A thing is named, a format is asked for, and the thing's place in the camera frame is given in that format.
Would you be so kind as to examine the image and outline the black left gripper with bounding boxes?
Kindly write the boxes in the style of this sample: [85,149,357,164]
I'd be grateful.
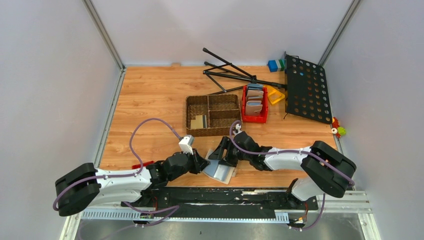
[168,147,211,182]

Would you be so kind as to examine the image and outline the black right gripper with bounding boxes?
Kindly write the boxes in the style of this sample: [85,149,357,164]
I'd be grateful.
[209,136,251,168]

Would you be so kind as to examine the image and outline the white card holder wallet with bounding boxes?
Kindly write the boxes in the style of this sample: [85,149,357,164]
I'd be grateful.
[202,149,237,185]

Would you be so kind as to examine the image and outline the gold credit cards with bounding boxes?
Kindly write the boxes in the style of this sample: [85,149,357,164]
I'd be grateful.
[190,114,208,130]

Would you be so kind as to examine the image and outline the brown wicker divided basket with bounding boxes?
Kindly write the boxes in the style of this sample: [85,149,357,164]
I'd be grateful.
[185,94,241,137]

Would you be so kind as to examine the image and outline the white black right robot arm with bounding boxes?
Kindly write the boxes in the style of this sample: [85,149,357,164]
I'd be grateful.
[206,131,357,209]

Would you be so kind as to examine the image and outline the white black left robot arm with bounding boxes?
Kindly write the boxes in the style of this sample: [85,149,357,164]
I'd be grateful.
[53,149,210,217]

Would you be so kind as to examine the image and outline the card holders in red bin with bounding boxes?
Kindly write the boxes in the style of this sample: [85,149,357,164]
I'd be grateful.
[245,83,264,116]

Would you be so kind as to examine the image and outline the red plastic bin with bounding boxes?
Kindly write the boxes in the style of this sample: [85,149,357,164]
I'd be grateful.
[241,83,269,124]

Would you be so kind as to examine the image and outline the red white toy block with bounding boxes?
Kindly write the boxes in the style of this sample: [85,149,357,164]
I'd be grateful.
[131,161,155,170]

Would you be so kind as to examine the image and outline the yellow transparent tray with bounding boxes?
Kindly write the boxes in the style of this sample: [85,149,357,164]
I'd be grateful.
[265,85,286,105]

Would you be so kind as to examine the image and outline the black folding music stand legs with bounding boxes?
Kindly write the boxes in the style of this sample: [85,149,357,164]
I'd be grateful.
[202,47,288,95]

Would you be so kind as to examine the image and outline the black perforated music stand desk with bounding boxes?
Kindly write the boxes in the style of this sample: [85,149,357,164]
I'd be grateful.
[284,53,333,124]

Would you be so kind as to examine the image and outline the blue green toy block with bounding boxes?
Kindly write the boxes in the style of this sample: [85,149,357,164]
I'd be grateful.
[267,59,286,73]

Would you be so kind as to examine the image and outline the red green small toy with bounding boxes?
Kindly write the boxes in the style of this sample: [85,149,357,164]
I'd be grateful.
[331,117,347,139]

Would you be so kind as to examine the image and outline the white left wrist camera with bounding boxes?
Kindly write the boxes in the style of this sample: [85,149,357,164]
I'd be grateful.
[178,135,195,155]

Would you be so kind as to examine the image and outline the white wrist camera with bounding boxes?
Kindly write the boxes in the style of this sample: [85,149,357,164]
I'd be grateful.
[232,123,242,135]
[178,135,195,155]

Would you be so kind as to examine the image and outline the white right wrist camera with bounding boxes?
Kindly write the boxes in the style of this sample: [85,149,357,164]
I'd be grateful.
[232,123,242,135]

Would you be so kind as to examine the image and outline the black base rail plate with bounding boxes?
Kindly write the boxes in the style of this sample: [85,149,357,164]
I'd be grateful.
[131,187,319,219]

